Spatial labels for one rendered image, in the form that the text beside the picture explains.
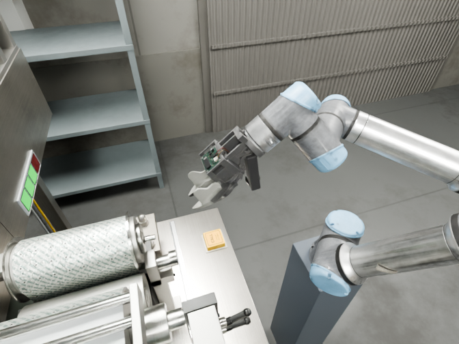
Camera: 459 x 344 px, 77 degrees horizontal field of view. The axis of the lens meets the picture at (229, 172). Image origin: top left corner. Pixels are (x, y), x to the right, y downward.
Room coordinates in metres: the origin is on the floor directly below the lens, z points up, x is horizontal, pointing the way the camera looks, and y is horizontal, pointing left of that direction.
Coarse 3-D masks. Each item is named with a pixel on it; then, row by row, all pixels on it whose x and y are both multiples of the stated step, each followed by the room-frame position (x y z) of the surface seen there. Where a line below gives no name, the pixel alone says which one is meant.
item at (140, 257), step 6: (132, 216) 0.44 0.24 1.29; (132, 222) 0.42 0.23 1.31; (132, 228) 0.40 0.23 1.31; (132, 234) 0.39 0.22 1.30; (132, 240) 0.37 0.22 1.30; (138, 246) 0.37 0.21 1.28; (12, 252) 0.34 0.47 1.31; (138, 252) 0.36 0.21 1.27; (138, 258) 0.35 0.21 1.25; (12, 270) 0.30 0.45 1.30; (12, 276) 0.29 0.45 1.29; (12, 282) 0.28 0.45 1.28
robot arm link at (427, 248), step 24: (456, 216) 0.37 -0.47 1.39; (336, 240) 0.49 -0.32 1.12; (384, 240) 0.41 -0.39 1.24; (408, 240) 0.38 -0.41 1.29; (432, 240) 0.35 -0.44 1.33; (456, 240) 0.32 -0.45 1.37; (312, 264) 0.43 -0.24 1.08; (336, 264) 0.40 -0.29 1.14; (360, 264) 0.38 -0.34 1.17; (384, 264) 0.36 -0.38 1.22; (408, 264) 0.34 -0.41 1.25; (432, 264) 0.32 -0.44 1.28; (456, 264) 0.31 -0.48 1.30; (336, 288) 0.36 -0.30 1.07
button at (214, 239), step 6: (204, 234) 0.65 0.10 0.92; (210, 234) 0.65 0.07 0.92; (216, 234) 0.65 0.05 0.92; (204, 240) 0.63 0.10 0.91; (210, 240) 0.62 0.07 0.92; (216, 240) 0.62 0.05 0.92; (222, 240) 0.62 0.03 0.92; (210, 246) 0.59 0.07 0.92; (216, 246) 0.60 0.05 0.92; (222, 246) 0.61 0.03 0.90
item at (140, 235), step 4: (136, 224) 0.44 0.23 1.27; (140, 224) 0.44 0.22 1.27; (136, 228) 0.42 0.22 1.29; (140, 228) 0.42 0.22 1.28; (136, 232) 0.40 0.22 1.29; (140, 232) 0.40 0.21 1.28; (140, 236) 0.39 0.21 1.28; (140, 240) 0.39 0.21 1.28; (140, 244) 0.38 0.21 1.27; (144, 244) 0.40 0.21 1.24; (140, 248) 0.38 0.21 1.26; (144, 248) 0.38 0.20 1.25; (144, 252) 0.38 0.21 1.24
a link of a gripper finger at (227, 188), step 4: (224, 184) 0.45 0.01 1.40; (228, 184) 0.45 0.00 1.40; (232, 184) 0.45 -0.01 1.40; (236, 184) 0.45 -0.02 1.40; (224, 188) 0.44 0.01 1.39; (228, 188) 0.44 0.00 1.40; (232, 188) 0.44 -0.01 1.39; (220, 192) 0.44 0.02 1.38; (224, 192) 0.44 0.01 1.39; (228, 192) 0.44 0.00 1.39; (216, 196) 0.44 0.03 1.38; (220, 196) 0.44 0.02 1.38; (224, 196) 0.44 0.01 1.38; (212, 200) 0.43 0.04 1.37; (216, 200) 0.44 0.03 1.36; (220, 200) 0.44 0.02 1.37
